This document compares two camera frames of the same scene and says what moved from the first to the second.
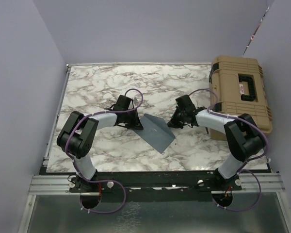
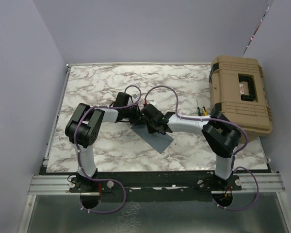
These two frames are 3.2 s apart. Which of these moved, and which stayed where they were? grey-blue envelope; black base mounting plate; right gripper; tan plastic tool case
Moved: right gripper
Stayed: grey-blue envelope; tan plastic tool case; black base mounting plate
